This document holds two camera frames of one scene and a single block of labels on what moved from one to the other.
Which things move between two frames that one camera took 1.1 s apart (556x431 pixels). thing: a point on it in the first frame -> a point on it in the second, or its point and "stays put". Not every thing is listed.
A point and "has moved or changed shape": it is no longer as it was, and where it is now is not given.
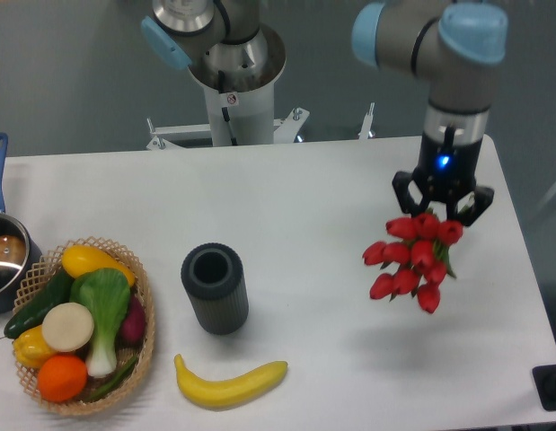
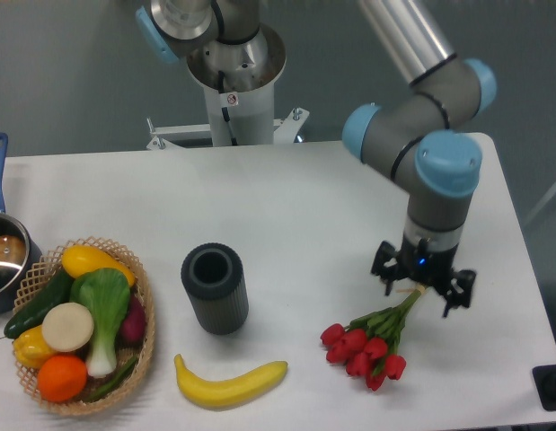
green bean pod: x=113 y=388 stays put
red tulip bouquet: x=418 y=258 has moved or changed shape
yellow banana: x=229 y=392 stays put
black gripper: x=445 y=172 -> x=433 y=268
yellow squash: x=79 y=259 stays put
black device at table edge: x=550 y=384 stays put
